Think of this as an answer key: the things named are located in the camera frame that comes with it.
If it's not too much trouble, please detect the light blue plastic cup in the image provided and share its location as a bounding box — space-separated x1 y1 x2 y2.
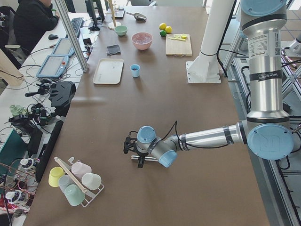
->
130 64 140 78

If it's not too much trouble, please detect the wooden rack handle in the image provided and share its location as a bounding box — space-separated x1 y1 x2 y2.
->
54 156 87 194

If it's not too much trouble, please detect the wooden cutting board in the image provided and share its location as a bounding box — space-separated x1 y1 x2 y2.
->
166 34 192 57

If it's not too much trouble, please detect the black monitor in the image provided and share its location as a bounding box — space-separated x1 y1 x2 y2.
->
85 0 105 31

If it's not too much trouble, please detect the white cup on rack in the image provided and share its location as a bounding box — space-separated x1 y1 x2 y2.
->
81 173 102 190

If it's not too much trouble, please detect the grey folded cloth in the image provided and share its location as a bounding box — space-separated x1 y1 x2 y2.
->
106 44 121 56

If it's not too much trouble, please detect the pink bowl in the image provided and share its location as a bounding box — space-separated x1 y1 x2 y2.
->
131 32 153 50

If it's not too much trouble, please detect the teach pendant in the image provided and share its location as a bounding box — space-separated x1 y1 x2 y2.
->
52 38 74 57
36 55 69 78

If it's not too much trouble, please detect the green cup on rack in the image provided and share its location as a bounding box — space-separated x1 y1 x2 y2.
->
64 184 85 206

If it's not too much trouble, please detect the yellow lemon lower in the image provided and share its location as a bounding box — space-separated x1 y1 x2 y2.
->
165 26 173 34

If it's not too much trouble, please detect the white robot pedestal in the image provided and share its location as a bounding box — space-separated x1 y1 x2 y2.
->
186 0 236 83

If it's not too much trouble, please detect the upper teach pendant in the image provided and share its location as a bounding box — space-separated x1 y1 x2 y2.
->
52 38 74 57

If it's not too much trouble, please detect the mint green bowl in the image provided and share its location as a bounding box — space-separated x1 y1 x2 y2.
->
114 25 127 37

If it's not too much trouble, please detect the yellow lemon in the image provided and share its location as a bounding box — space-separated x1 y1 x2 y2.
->
165 26 173 34
159 23 166 30

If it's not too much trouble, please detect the lower teach pendant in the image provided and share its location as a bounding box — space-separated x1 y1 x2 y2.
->
36 55 69 78

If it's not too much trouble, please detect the metal ice scoop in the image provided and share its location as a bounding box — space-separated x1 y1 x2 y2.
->
126 12 147 22

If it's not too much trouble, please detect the person in black hoodie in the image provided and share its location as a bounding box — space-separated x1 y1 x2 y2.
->
13 0 59 55

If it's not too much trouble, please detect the white wire cup rack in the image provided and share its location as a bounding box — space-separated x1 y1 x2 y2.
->
54 156 105 208

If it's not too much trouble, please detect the green lime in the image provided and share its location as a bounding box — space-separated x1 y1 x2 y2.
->
160 30 166 37

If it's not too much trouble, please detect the cream rabbit tray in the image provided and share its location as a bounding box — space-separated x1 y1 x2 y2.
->
93 58 124 85

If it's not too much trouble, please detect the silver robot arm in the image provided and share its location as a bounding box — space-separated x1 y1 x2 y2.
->
288 34 301 57
123 0 294 167

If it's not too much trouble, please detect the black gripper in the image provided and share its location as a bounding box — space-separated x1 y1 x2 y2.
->
123 131 148 168

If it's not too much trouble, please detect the grey cup on rack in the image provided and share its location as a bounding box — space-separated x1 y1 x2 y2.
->
58 174 72 193

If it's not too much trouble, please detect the clear ice cubes pile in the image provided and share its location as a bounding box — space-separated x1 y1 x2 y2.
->
132 32 152 45

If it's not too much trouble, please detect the aluminium frame post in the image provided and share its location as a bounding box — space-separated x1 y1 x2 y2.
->
54 0 88 73

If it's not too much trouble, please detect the steel muddler black tip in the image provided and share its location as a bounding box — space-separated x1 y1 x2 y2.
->
131 155 158 162

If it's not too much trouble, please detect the black computer mouse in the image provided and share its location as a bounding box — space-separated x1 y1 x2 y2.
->
48 34 59 40

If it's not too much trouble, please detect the yellow cup on rack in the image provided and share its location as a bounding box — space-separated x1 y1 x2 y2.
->
48 167 64 187

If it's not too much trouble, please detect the wooden cup tree stand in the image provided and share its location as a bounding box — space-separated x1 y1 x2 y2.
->
106 0 121 30

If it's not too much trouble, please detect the yellow lemon upper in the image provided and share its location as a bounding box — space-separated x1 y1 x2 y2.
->
159 23 166 30

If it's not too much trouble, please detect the black keyboard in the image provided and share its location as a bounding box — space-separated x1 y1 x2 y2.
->
71 17 84 38

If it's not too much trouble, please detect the pink cup on rack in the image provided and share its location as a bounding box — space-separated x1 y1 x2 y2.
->
71 162 92 180

